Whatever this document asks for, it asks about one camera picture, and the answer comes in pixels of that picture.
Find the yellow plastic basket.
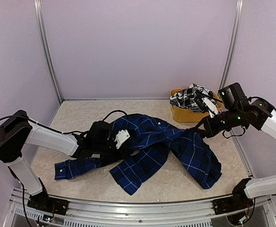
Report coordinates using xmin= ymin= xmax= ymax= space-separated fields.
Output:
xmin=170 ymin=88 xmax=223 ymax=123

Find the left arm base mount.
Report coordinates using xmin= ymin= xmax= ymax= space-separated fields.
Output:
xmin=27 ymin=178 xmax=69 ymax=216

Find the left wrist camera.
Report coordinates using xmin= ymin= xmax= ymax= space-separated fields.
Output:
xmin=114 ymin=130 xmax=130 ymax=149

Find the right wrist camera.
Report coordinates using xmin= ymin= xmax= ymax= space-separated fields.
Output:
xmin=194 ymin=95 xmax=219 ymax=118

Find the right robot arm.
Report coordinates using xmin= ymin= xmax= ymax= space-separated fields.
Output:
xmin=194 ymin=82 xmax=276 ymax=210

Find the aluminium frame post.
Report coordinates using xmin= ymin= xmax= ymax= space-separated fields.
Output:
xmin=219 ymin=0 xmax=244 ymax=89
xmin=34 ymin=0 xmax=64 ymax=105

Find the blue plaid long sleeve shirt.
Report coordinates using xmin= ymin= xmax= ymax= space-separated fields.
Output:
xmin=54 ymin=113 xmax=222 ymax=195

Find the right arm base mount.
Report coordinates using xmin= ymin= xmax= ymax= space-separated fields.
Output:
xmin=213 ymin=178 xmax=254 ymax=215

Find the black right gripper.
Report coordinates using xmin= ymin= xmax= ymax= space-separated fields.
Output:
xmin=194 ymin=106 xmax=244 ymax=138

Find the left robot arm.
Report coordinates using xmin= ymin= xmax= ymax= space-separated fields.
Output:
xmin=0 ymin=110 xmax=134 ymax=210

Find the right aluminium frame post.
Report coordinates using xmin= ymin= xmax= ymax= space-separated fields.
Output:
xmin=219 ymin=0 xmax=244 ymax=89

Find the left aluminium frame post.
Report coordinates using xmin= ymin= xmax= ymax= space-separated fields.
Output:
xmin=34 ymin=0 xmax=64 ymax=105

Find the black white plaid shirt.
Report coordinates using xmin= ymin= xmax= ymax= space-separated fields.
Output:
xmin=169 ymin=83 xmax=222 ymax=113

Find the front aluminium rail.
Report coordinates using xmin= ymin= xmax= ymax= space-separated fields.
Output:
xmin=0 ymin=188 xmax=276 ymax=227

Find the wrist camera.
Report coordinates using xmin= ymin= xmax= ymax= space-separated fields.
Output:
xmin=114 ymin=130 xmax=130 ymax=149
xmin=194 ymin=95 xmax=219 ymax=118

